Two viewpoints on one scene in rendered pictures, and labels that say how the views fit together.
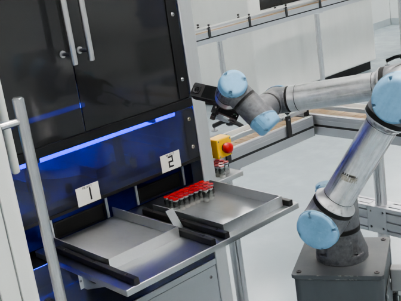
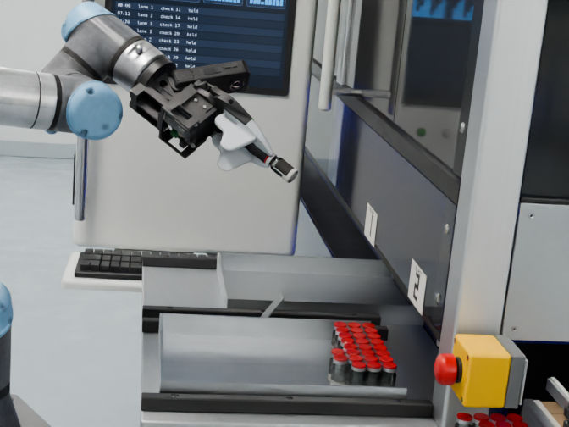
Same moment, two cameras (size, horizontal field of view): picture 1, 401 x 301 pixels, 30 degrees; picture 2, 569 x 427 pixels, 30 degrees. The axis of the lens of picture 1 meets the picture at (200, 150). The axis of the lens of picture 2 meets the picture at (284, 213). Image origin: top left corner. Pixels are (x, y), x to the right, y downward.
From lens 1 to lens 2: 3.32 m
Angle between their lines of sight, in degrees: 115
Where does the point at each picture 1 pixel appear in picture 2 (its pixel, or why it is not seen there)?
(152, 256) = (202, 291)
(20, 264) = not seen: hidden behind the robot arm
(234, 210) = (235, 374)
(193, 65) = (475, 108)
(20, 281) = not seen: hidden behind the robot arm
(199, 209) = (309, 363)
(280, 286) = not seen: outside the picture
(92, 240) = (345, 290)
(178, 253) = (173, 300)
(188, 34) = (486, 21)
